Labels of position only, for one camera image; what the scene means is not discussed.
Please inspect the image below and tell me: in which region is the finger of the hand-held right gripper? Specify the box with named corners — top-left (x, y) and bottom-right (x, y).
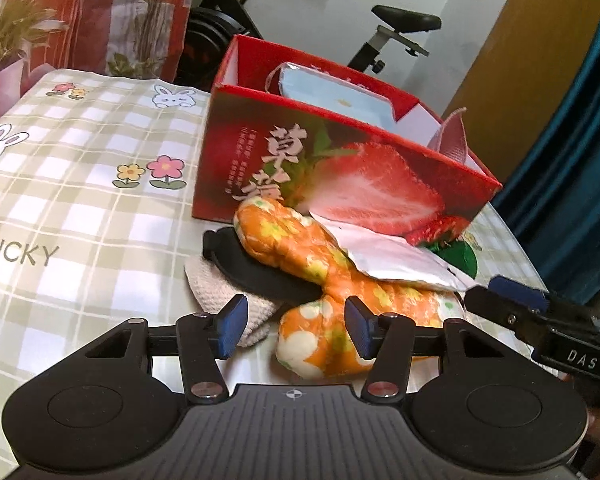
top-left (464, 275), bottom-right (556, 347)

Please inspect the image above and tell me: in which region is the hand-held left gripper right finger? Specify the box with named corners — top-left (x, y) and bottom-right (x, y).
top-left (345, 296), bottom-right (514, 405)

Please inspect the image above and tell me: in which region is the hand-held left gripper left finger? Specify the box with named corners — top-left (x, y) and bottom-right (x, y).
top-left (77, 294), bottom-right (249, 405)

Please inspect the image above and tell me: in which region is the black round pad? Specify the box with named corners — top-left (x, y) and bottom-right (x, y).
top-left (202, 229), bottom-right (327, 307)

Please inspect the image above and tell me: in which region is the cream knitted cloth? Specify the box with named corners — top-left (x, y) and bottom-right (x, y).
top-left (183, 255), bottom-right (282, 349)

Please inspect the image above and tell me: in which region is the white foil pouch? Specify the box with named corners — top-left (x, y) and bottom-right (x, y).
top-left (307, 212), bottom-right (479, 294)

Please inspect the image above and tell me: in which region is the orange floral oven mitt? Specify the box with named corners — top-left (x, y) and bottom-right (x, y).
top-left (233, 196), bottom-right (469, 380)

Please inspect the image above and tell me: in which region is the red strawberry print cardboard box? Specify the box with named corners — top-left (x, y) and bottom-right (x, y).
top-left (191, 34), bottom-right (504, 252)

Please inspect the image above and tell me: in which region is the pink cloth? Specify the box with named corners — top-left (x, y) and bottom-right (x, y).
top-left (426, 107), bottom-right (474, 167)

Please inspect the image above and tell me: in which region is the light blue packet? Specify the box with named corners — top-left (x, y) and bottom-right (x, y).
top-left (278, 62), bottom-right (397, 132)

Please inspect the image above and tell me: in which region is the green plush tassel dumpling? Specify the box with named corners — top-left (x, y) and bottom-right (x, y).
top-left (420, 232), bottom-right (480, 279)

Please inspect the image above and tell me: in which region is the teal curtain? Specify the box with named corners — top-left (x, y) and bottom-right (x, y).
top-left (490, 0), bottom-right (600, 307)

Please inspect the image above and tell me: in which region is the green checked rabbit tablecloth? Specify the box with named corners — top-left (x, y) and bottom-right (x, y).
top-left (0, 67), bottom-right (552, 480)

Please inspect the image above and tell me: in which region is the wooden door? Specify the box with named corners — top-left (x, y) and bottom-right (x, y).
top-left (440, 0), bottom-right (600, 127)

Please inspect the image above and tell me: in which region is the black exercise bike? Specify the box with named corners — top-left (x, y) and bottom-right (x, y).
top-left (177, 0), bottom-right (443, 97)

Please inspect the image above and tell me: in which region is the red printed backdrop cloth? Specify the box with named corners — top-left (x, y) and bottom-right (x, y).
top-left (0, 0), bottom-right (207, 134)

